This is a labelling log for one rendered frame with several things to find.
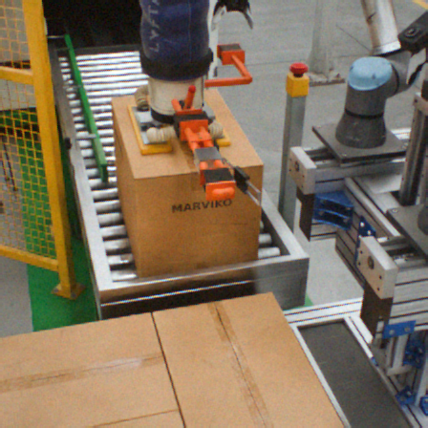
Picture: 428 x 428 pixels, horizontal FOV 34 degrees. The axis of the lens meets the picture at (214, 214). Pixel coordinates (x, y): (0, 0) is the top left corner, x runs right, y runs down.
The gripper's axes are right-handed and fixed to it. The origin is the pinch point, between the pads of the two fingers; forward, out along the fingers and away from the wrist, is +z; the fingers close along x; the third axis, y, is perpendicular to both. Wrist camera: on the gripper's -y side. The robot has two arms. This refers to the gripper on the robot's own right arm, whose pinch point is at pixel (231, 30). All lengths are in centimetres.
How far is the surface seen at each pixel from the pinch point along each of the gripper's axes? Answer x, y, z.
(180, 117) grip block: -29, 54, 7
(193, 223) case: -27, 61, 40
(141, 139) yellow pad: -39, 40, 20
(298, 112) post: 24.9, 9.3, 30.3
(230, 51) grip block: -1.1, 3.8, 6.4
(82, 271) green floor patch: -62, -22, 117
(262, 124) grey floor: 63, -155, 117
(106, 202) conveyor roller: -50, 8, 62
